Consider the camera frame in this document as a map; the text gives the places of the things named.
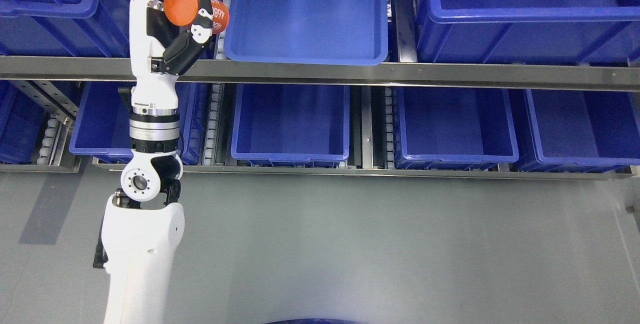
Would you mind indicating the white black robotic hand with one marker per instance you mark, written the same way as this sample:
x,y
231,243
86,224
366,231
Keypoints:
x,y
160,52

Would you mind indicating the orange cylindrical capacitor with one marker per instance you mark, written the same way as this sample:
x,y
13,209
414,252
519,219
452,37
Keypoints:
x,y
183,13

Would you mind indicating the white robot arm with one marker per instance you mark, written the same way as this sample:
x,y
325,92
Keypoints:
x,y
143,223

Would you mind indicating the blue bin lower left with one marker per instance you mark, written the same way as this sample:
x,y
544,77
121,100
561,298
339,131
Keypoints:
x,y
102,127

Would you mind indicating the blue bin upper left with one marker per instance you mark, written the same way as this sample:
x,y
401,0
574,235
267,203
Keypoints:
x,y
79,28

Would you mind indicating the blue bin lower middle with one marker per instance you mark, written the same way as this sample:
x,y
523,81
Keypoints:
x,y
288,125

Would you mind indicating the shallow blue tray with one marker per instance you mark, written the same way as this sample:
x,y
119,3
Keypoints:
x,y
320,32

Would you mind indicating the large blue bin upper right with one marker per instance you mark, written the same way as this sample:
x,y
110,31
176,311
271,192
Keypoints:
x,y
536,32

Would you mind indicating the blue bin lower far right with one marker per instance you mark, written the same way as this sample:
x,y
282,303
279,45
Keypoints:
x,y
575,131

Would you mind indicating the steel shelf rail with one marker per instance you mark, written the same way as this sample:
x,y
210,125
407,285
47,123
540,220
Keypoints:
x,y
485,76

